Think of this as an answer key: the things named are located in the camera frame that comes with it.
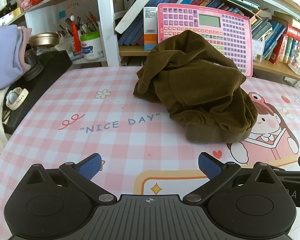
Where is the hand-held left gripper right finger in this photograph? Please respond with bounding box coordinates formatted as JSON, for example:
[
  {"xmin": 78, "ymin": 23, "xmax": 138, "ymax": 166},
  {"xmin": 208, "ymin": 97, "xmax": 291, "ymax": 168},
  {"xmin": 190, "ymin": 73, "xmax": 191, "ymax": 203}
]
[{"xmin": 185, "ymin": 152, "xmax": 280, "ymax": 204}]

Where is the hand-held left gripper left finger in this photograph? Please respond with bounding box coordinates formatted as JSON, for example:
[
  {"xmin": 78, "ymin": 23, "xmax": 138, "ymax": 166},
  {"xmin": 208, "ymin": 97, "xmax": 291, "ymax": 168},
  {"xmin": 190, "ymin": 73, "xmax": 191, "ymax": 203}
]
[{"xmin": 24, "ymin": 152, "xmax": 118, "ymax": 204}]

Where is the olive brown corduroy garment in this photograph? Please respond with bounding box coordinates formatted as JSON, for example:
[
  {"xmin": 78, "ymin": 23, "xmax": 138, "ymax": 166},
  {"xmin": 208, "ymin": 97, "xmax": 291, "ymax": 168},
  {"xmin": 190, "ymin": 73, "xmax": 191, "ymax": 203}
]
[{"xmin": 133, "ymin": 29, "xmax": 258, "ymax": 144}]

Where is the pink checked cartoon tablecloth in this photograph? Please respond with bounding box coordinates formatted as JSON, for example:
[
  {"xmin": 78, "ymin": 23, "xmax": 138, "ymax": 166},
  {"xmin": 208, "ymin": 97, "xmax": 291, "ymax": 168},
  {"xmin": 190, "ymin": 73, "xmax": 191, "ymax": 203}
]
[{"xmin": 0, "ymin": 66, "xmax": 300, "ymax": 240}]

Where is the black box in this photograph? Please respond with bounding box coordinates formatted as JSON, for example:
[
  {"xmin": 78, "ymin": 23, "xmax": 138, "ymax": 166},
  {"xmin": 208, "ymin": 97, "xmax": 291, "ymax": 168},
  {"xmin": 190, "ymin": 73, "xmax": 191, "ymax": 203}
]
[{"xmin": 2, "ymin": 50, "xmax": 73, "ymax": 135}]

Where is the white wristwatch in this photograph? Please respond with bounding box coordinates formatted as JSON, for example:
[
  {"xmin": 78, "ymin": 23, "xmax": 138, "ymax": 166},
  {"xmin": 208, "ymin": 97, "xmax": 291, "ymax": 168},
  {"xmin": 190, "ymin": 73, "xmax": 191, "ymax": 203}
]
[{"xmin": 5, "ymin": 87, "xmax": 29, "ymax": 111}]

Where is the row of thick upright books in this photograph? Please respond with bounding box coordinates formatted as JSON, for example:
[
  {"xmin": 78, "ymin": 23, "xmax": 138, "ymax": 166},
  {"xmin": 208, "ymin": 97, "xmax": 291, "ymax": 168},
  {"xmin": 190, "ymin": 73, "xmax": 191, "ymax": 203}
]
[{"xmin": 269, "ymin": 34, "xmax": 300, "ymax": 65}]

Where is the white jar with green rim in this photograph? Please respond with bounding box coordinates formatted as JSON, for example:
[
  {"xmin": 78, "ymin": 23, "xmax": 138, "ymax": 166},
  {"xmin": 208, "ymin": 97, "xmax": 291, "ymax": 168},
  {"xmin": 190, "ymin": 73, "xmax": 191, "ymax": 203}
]
[{"xmin": 79, "ymin": 31, "xmax": 104, "ymax": 60}]

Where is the small white carton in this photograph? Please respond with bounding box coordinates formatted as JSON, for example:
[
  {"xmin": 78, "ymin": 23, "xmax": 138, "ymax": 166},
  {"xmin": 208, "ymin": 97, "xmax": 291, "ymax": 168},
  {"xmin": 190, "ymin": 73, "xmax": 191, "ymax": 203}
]
[{"xmin": 252, "ymin": 39, "xmax": 265, "ymax": 62}]

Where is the red tassel ornament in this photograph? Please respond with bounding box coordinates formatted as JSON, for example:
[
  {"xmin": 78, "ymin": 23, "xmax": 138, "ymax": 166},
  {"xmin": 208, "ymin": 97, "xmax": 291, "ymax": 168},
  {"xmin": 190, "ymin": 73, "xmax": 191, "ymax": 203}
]
[{"xmin": 69, "ymin": 15, "xmax": 82, "ymax": 54}]

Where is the round brass tin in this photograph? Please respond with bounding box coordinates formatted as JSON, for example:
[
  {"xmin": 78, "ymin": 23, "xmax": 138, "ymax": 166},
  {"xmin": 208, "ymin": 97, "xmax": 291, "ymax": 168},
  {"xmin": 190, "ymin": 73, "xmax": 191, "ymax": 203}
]
[{"xmin": 29, "ymin": 33, "xmax": 59, "ymax": 48}]

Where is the row of blue books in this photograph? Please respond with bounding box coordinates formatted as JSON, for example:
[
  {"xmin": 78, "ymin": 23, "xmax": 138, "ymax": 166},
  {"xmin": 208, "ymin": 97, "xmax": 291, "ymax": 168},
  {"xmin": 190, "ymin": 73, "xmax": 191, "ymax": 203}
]
[{"xmin": 118, "ymin": 0, "xmax": 248, "ymax": 47}]

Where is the pink toy learning keyboard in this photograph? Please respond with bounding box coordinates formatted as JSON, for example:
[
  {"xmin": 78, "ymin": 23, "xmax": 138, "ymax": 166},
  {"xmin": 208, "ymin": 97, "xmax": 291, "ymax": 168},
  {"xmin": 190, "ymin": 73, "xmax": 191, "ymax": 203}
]
[{"xmin": 157, "ymin": 3, "xmax": 253, "ymax": 78}]

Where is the stack of thin picture books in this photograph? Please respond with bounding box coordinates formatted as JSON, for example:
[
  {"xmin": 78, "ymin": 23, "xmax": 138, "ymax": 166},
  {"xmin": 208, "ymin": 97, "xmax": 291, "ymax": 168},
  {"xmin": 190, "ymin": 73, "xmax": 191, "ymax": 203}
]
[{"xmin": 250, "ymin": 10, "xmax": 288, "ymax": 63}]

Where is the bunch of pens and brushes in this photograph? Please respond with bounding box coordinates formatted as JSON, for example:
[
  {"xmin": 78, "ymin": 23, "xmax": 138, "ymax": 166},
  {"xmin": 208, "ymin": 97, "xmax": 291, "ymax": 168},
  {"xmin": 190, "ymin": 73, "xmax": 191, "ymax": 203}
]
[{"xmin": 55, "ymin": 11, "xmax": 100, "ymax": 38}]

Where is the lilac folded garment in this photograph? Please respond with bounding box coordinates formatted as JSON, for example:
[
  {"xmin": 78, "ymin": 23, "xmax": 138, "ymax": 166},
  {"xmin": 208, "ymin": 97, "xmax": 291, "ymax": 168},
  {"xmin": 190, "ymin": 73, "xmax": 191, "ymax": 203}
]
[{"xmin": 0, "ymin": 24, "xmax": 24, "ymax": 93}]

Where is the white shelving unit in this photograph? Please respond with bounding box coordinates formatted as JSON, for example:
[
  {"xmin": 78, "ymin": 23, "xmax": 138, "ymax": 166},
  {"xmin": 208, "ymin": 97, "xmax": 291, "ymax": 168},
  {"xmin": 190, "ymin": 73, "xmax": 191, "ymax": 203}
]
[{"xmin": 0, "ymin": 0, "xmax": 122, "ymax": 68}]

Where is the white and orange carton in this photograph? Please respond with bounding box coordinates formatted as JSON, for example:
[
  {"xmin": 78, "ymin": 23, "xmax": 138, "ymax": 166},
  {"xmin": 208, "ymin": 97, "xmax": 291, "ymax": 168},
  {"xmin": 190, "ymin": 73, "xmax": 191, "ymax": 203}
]
[{"xmin": 143, "ymin": 6, "xmax": 158, "ymax": 51}]

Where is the thick white paperback book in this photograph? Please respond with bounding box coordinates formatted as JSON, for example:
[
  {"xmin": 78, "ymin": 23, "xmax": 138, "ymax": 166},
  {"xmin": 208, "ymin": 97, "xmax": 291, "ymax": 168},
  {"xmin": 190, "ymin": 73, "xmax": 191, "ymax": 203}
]
[{"xmin": 114, "ymin": 0, "xmax": 158, "ymax": 34}]

